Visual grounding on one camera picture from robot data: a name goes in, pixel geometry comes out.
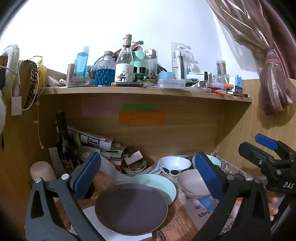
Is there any yellow headband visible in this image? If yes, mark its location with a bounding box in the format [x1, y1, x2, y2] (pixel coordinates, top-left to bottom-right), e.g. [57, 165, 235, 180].
[37, 59, 48, 90]

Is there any pile of magazines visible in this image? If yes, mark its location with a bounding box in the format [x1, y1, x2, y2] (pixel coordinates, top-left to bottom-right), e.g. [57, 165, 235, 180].
[67, 126, 125, 163]

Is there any packaged toothbrush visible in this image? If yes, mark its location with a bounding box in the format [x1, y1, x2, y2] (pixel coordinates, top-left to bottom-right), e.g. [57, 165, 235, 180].
[171, 42, 192, 79]

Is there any person's right hand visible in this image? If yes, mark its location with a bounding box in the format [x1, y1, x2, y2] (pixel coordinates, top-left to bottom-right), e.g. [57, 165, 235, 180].
[266, 192, 279, 221]

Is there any wooden roller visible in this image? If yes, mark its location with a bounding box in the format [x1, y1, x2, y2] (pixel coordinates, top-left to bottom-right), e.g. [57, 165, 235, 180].
[66, 64, 75, 87]

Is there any dark wine bottle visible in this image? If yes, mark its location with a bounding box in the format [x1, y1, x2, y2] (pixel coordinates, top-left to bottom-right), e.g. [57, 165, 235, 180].
[55, 111, 80, 174]

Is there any brown patterned headband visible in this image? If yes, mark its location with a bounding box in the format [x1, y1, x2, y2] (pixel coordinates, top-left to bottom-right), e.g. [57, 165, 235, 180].
[20, 60, 39, 110]

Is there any wooden shelf board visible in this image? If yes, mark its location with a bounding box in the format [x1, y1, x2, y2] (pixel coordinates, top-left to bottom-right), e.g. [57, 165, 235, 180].
[38, 85, 253, 103]

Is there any light blue plastic bottle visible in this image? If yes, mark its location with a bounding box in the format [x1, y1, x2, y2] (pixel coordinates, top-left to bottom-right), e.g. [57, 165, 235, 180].
[76, 46, 90, 78]

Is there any white power adapter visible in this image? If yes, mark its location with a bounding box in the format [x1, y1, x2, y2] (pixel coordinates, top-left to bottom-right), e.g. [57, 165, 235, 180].
[11, 95, 22, 116]

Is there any dark brown plate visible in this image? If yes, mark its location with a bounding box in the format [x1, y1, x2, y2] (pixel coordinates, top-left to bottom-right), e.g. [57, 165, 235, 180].
[94, 183, 168, 234]

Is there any blue and white box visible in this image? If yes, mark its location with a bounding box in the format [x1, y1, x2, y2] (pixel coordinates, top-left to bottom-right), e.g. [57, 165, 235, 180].
[234, 75, 243, 93]

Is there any lilac bowl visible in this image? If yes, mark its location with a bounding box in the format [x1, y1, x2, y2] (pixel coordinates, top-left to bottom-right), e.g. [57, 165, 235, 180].
[177, 169, 214, 199]

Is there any mint green bottle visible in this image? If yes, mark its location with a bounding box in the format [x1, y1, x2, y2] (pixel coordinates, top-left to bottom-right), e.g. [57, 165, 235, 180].
[133, 45, 146, 70]

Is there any white charger cable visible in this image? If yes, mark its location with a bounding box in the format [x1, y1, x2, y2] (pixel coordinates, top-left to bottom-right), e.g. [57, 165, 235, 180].
[13, 56, 45, 149]

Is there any orange sticky note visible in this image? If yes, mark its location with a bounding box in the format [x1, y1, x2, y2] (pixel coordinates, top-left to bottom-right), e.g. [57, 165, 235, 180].
[119, 111, 166, 126]

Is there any pale printed paper slip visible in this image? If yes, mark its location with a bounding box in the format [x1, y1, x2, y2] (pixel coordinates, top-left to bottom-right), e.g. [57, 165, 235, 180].
[48, 147, 61, 179]

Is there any small bowl of trinkets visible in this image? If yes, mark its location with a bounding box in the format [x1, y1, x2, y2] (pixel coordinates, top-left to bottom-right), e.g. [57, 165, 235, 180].
[122, 162, 148, 175]

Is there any brown printed paper sheet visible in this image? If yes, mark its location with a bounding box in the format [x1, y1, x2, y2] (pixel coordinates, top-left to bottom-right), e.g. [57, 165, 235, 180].
[53, 169, 192, 241]

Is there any green sticky note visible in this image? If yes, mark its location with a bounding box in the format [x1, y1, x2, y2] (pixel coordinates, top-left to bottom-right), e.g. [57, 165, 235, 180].
[122, 104, 158, 112]

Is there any mint green plate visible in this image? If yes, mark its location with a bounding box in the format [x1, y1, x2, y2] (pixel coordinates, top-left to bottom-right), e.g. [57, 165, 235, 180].
[126, 173, 178, 207]

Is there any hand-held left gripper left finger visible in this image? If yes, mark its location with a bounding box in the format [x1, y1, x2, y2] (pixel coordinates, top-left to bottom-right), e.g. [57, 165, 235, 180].
[25, 151, 109, 241]

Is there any clear bottle with white label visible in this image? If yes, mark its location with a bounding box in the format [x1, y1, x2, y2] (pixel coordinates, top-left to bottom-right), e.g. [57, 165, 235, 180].
[115, 34, 134, 82]

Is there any pink striped curtain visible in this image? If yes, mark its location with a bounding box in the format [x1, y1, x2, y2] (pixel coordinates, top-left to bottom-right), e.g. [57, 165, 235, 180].
[206, 0, 296, 115]

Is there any clear jar with silver cap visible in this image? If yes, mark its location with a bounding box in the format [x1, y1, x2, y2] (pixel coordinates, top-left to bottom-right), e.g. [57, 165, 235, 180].
[144, 49, 158, 75]

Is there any small white carton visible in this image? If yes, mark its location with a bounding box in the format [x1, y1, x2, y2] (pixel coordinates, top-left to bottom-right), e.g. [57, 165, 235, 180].
[124, 149, 144, 165]

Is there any mint green bowl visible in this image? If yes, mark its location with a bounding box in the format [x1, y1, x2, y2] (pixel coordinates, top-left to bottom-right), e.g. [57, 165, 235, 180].
[191, 154, 222, 172]

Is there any clear plastic box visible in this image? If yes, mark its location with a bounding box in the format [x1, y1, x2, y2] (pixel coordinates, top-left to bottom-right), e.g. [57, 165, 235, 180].
[158, 79, 186, 88]

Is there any clear tube of sticks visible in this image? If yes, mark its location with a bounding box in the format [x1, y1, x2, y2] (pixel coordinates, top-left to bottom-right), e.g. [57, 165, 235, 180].
[216, 60, 226, 77]

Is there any white fluffy headband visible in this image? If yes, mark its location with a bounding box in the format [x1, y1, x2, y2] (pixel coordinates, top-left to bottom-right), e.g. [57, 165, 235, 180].
[0, 45, 20, 90]

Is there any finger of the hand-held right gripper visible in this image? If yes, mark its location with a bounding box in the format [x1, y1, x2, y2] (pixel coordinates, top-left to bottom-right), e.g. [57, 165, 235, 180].
[238, 142, 275, 173]
[255, 134, 295, 161]

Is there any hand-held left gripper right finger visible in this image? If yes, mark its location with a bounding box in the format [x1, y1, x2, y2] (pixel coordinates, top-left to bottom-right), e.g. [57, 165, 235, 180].
[192, 152, 272, 241]

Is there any pale pink mug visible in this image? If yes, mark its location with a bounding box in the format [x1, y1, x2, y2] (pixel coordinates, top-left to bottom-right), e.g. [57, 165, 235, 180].
[30, 161, 57, 183]

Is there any white black-dotted bowl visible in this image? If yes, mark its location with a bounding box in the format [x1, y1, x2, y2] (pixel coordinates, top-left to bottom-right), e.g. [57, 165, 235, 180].
[159, 156, 192, 178]

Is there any pink sticky note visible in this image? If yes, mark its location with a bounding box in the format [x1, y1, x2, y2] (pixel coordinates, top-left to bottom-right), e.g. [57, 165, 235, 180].
[82, 97, 113, 117]

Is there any dark pen with gold cap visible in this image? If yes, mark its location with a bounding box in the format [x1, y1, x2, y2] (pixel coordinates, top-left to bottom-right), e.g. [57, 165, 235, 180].
[111, 82, 144, 88]

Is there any glass jar with blue filling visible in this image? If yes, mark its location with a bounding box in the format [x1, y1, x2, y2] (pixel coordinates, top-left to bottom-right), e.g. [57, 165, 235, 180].
[95, 51, 116, 87]

